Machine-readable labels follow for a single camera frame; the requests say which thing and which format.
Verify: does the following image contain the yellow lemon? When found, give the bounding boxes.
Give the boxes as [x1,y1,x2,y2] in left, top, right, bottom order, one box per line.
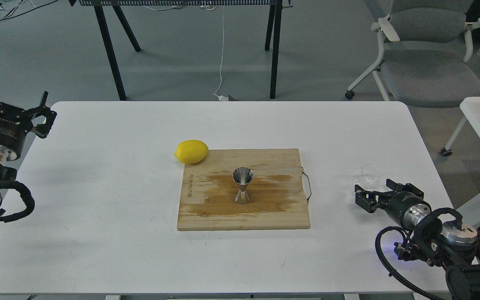
[174,139,208,165]

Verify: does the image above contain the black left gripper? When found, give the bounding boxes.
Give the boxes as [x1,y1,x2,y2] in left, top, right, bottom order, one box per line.
[0,71,57,161]

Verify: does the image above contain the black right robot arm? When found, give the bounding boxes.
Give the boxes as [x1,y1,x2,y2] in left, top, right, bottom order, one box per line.
[355,179,480,300]

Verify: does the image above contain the steel double jigger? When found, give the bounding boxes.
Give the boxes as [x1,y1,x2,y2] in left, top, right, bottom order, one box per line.
[232,167,254,205]

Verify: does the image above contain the grey office chair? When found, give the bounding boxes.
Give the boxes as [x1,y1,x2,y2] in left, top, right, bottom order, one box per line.
[345,0,480,108]

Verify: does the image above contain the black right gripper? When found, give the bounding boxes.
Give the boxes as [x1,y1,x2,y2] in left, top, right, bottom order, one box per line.
[354,179,432,230]

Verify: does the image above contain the clear glass measuring cup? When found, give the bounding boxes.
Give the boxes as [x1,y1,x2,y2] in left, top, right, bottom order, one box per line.
[355,163,381,189]

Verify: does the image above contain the black metal frame table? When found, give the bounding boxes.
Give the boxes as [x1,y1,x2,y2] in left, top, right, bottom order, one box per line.
[79,0,291,101]

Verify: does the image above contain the white power cable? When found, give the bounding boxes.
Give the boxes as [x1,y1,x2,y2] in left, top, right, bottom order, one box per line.
[212,6,229,102]

